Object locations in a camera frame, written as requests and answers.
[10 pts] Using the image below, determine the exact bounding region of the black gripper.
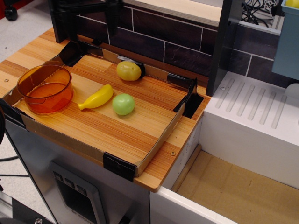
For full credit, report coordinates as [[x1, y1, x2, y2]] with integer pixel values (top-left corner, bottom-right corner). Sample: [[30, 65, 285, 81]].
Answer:
[[57, 0, 123, 43]]

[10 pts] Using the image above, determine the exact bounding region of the yellow toy potato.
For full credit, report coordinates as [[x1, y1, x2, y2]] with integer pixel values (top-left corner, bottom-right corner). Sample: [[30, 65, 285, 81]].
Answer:
[[116, 61, 142, 81]]

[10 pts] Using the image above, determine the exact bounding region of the orange transparent plastic pot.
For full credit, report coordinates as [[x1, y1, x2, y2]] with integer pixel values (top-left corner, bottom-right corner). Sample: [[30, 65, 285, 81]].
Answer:
[[17, 65, 73, 114]]

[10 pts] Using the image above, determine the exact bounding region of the cardboard fence with black tape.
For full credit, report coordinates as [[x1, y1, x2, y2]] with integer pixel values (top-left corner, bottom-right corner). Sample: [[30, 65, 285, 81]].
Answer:
[[0, 37, 210, 189]]

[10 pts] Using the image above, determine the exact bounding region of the yellow toy banana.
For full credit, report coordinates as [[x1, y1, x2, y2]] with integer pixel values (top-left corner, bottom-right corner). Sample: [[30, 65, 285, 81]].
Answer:
[[78, 84, 114, 110]]

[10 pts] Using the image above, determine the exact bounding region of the black chair caster wheel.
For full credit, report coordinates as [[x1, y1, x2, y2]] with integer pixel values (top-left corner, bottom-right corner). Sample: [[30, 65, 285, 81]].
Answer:
[[4, 6, 18, 21]]

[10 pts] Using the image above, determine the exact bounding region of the green toy apple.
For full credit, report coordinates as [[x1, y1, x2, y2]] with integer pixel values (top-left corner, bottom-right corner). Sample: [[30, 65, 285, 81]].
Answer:
[[112, 93, 135, 116]]

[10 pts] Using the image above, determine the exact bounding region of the silver toy oven front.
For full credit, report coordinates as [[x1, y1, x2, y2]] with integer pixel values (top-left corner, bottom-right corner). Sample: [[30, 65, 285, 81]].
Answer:
[[6, 121, 150, 224]]

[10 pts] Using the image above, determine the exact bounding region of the teal plastic bin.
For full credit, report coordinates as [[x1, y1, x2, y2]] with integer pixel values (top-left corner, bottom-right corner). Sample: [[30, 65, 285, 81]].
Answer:
[[272, 0, 299, 80]]

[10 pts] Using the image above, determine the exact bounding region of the yellow toy in bin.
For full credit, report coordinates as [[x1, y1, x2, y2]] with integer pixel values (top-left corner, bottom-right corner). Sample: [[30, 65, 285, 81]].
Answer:
[[285, 0, 299, 9]]

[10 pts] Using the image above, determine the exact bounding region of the white toy sink unit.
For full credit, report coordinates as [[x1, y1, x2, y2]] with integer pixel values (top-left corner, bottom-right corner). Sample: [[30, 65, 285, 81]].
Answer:
[[149, 73, 299, 224]]

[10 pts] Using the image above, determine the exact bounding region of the dark grey left post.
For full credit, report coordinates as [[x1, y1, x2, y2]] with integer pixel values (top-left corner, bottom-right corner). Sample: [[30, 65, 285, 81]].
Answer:
[[48, 0, 68, 43]]

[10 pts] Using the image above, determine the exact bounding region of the dark grey vertical post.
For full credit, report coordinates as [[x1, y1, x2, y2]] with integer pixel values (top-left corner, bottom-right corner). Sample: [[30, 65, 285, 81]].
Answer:
[[206, 0, 244, 97]]

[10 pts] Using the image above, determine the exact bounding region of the black cable bundle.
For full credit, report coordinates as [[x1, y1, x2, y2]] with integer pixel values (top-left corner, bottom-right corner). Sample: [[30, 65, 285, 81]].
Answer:
[[240, 0, 285, 26]]

